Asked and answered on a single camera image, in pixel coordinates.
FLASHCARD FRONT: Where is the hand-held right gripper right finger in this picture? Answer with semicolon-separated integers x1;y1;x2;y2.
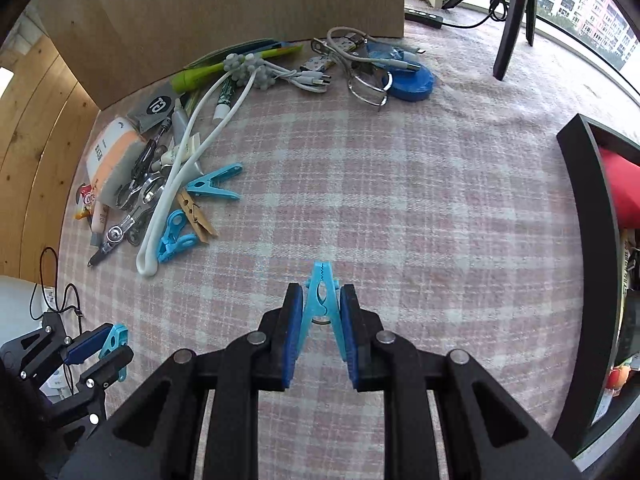
339;284;583;480

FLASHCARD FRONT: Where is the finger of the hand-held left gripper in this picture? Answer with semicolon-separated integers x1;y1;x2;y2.
0;312;115;383
47;346;135;453

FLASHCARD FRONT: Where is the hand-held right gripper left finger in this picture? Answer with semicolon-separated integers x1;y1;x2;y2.
59;282;306;480

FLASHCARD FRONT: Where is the light blue plastic clip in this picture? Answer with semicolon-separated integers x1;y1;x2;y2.
99;324;130;383
156;209;199;263

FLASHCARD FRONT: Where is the blue plastic clothespin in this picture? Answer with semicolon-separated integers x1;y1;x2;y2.
304;260;348;363
185;162;244;202

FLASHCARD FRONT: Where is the orange white tissue pack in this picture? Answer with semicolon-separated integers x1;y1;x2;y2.
82;116;151;201

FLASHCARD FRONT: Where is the black container box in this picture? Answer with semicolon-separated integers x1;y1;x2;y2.
552;114;640;461

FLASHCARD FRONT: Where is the black pocket tool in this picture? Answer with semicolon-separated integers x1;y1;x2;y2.
88;230;131;267

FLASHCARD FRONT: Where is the small beige tube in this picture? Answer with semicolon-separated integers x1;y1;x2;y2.
90;200;110;247

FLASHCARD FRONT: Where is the pink plaid blanket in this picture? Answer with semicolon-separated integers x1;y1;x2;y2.
60;20;640;480

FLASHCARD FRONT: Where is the red snack packet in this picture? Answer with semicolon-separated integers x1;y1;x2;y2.
74;184;98;221

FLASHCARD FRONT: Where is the wooden clothespin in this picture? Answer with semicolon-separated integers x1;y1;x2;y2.
176;189;220;246

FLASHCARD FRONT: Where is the black pen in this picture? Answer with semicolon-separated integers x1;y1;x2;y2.
131;119;171;178

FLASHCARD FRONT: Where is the white squeeze tube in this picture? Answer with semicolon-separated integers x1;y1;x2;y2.
161;132;202;167

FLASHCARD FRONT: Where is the wooden panel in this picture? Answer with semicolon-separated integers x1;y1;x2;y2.
0;35;103;276

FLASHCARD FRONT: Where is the grey squeeze tube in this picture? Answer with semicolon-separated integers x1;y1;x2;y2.
171;99;190;143

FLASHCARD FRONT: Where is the green white small tube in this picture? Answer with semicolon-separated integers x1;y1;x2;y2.
213;72;236;122

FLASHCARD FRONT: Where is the grey sachet with round logo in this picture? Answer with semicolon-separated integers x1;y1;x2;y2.
126;91;181;133

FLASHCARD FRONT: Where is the blue tape roll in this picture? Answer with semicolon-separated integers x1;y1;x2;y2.
386;60;437;102

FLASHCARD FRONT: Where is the grey beaded ball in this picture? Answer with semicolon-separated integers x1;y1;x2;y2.
222;52;276;90

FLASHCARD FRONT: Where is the lime green plastic tool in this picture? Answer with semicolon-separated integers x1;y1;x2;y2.
171;42;304;95

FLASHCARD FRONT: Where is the colourful toy figure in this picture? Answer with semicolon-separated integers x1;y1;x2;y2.
605;355;640;396

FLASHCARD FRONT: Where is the teal plastic stick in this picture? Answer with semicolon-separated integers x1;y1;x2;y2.
182;37;276;70

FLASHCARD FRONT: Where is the translucent blue bag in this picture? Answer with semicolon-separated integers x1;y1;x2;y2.
365;40;416;63

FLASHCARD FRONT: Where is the red cloth bundle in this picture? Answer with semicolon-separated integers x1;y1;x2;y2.
599;147;640;231

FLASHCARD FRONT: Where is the black power strip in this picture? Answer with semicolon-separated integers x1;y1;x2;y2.
404;7;445;30

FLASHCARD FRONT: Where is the cardboard box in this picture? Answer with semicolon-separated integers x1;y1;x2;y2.
37;0;405;111

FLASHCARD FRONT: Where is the black tripod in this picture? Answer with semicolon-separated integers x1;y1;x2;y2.
441;0;538;82

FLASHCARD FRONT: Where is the thick white cable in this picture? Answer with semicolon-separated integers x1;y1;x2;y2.
136;67;261;277

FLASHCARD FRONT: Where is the thin white USB cable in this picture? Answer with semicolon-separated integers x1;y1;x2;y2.
260;60;332;93

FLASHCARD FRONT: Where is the grey USB cable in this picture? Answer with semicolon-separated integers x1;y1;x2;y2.
326;26;426;73

